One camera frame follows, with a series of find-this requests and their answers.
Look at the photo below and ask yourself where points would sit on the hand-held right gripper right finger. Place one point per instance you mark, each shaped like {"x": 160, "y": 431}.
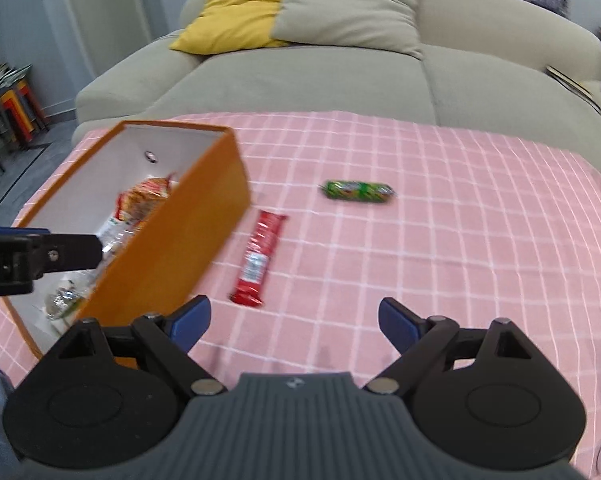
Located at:
{"x": 395, "y": 323}

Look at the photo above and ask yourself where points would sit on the yellow pillow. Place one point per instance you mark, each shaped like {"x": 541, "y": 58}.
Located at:
{"x": 230, "y": 15}

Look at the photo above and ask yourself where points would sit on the clear packet of white balls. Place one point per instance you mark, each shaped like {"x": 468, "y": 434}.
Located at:
{"x": 70, "y": 302}

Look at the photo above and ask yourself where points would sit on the red striped snack stick bag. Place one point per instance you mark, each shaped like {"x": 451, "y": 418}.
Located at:
{"x": 145, "y": 197}

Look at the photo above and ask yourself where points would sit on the stacked orange stools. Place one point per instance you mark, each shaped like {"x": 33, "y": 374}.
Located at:
{"x": 23, "y": 110}

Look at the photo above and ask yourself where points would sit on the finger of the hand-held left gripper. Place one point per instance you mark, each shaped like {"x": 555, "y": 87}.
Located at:
{"x": 20, "y": 230}
{"x": 70, "y": 254}

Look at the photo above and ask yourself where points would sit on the pink checked cloth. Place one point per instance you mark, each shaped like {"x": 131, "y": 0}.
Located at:
{"x": 430, "y": 260}

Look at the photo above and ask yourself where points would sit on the orange cardboard box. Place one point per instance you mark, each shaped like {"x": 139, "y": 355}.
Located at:
{"x": 180, "y": 240}

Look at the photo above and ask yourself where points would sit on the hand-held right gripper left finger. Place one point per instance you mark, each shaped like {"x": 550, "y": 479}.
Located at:
{"x": 193, "y": 318}

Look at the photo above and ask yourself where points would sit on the white snack packet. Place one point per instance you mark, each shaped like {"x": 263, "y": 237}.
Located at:
{"x": 119, "y": 234}

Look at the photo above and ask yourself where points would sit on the beige sofa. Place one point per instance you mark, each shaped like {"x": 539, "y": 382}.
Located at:
{"x": 330, "y": 85}

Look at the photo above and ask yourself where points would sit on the book with dark cover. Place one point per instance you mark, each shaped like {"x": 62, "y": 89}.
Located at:
{"x": 572, "y": 85}

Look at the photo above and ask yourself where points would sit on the green wrapped sausage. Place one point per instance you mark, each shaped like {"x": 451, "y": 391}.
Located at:
{"x": 360, "y": 192}

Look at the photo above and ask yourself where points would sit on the red snack bar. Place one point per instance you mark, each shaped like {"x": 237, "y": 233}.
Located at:
{"x": 258, "y": 260}

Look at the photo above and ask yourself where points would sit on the beige pillow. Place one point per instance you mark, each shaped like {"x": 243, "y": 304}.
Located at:
{"x": 350, "y": 5}

